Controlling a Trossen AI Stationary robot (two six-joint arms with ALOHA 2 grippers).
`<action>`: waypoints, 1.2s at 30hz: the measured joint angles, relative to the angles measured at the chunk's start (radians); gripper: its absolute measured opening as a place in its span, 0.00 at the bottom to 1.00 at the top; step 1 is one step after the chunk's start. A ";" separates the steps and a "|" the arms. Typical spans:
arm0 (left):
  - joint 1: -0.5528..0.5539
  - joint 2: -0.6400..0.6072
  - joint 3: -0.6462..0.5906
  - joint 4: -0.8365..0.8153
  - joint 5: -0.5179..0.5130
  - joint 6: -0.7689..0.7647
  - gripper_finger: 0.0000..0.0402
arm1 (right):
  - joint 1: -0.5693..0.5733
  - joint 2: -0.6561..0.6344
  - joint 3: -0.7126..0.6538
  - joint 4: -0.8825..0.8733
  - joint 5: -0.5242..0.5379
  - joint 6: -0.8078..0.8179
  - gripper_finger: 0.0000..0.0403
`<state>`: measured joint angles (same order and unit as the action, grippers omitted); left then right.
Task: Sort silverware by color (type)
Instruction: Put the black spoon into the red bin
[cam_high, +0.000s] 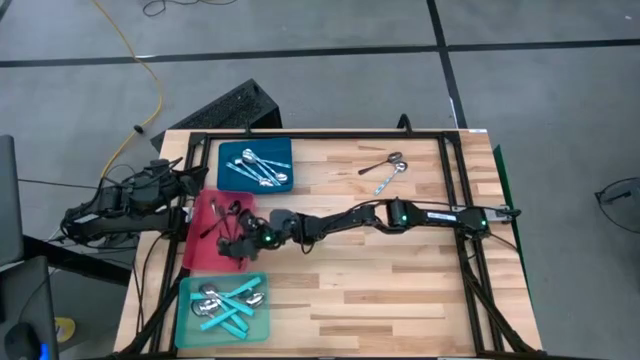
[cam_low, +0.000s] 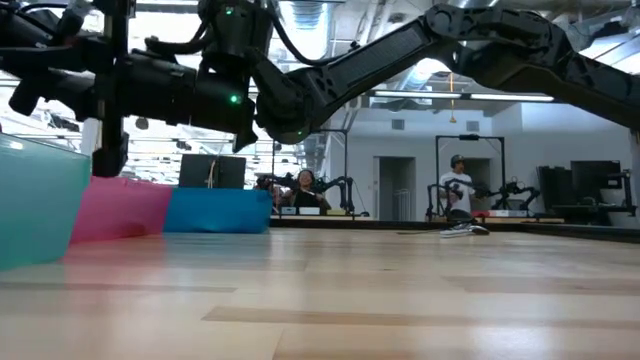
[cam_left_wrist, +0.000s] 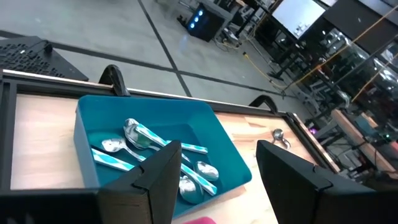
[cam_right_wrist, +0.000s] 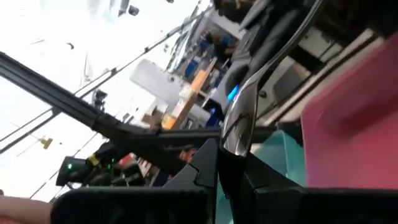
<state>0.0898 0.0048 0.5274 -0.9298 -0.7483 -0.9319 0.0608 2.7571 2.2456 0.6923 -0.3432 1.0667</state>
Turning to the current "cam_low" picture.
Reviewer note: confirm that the black background robot arm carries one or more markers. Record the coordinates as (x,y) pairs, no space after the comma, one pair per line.
(440,197)
(515,192)
(345,190)
(277,181)

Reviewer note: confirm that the yellow hanging pendant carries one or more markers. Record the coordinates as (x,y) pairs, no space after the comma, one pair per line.
(452,119)

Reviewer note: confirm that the small round black ceiling device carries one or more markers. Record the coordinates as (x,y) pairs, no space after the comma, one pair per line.
(142,123)

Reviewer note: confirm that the black metal rig frame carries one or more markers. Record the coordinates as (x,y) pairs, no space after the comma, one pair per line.
(470,137)
(345,170)

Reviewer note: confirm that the grey doorway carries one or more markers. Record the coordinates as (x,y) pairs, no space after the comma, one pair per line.
(395,175)

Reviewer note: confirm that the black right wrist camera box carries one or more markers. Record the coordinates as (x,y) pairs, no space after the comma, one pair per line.
(240,30)

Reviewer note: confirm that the black monitor back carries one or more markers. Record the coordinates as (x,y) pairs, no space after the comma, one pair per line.
(212,172)

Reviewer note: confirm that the silver round ventilation duct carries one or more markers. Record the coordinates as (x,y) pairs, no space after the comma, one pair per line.
(307,15)

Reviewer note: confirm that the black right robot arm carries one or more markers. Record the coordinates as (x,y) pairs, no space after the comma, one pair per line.
(500,45)

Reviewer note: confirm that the grey wall vent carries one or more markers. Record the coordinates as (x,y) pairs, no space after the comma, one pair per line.
(473,126)
(397,124)

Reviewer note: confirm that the white radiator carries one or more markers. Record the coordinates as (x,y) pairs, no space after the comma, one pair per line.
(403,205)

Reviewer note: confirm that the background wooden workbench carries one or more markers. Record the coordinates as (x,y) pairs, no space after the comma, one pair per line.
(350,218)

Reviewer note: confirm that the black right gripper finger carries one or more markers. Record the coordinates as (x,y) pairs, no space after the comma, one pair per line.
(50,92)
(50,55)

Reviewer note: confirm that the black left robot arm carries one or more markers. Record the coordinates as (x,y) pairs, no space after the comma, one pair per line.
(30,20)

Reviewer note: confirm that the translucent teal plastic bin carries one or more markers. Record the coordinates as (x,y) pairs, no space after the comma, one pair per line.
(40,200)

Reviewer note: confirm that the pink plastic bin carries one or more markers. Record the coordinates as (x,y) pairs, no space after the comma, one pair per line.
(120,210)

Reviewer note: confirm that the black background monitors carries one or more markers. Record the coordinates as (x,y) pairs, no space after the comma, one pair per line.
(595,180)

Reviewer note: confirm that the white building column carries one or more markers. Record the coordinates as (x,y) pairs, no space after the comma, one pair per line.
(90,137)

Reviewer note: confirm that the black dome-shaped object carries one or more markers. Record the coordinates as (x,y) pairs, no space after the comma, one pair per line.
(460,216)

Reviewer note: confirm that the blue plastic bin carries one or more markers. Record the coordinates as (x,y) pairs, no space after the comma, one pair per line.
(217,210)

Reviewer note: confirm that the long ceiling light strip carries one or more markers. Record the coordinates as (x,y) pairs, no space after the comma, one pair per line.
(450,94)

